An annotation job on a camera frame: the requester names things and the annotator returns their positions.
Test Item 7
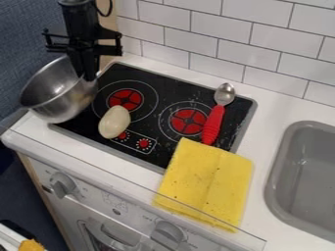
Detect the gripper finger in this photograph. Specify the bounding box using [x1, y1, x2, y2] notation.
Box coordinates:
[82, 56, 100, 82]
[67, 56, 87, 78]

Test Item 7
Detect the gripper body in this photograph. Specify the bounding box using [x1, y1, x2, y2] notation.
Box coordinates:
[40, 26, 124, 59]

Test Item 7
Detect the silver pot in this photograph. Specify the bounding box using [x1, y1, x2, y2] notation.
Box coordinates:
[18, 54, 104, 125]

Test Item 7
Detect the cream toy potato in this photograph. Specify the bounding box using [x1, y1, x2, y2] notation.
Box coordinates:
[96, 104, 132, 140]

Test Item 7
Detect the toy stove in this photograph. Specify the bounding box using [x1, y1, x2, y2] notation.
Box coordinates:
[47, 61, 260, 175]

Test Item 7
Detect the yellow cloth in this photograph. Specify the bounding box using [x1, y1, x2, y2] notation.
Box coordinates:
[151, 136, 256, 233]

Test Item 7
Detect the yellow toy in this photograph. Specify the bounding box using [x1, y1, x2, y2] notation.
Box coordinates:
[17, 238, 48, 251]

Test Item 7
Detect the toy sink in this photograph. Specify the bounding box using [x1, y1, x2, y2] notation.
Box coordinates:
[263, 120, 335, 244]

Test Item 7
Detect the red handled silver spoon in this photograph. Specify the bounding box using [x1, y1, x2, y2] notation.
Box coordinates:
[200, 81, 237, 147]

